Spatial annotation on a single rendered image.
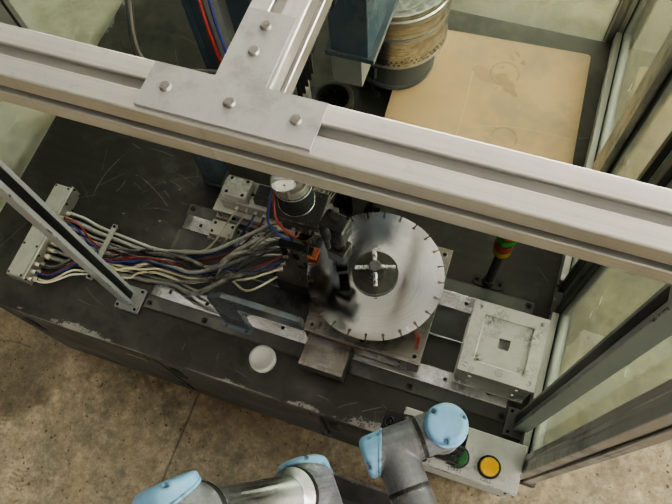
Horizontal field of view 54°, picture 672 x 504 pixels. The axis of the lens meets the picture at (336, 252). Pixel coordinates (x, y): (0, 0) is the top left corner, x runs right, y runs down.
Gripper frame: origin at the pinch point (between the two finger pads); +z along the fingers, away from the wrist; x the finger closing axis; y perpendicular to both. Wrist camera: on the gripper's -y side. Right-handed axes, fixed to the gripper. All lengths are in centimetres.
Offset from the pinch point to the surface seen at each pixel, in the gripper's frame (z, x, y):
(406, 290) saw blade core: -3.5, 32.0, -13.7
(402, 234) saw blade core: -3.5, 45.7, -18.7
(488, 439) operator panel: 1.8, 5.6, 13.3
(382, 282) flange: -4.6, 31.8, -19.5
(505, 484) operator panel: 1.8, -2.4, 19.0
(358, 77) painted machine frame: -35, 65, -35
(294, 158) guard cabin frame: -112, 1, -16
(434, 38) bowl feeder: -6, 104, -27
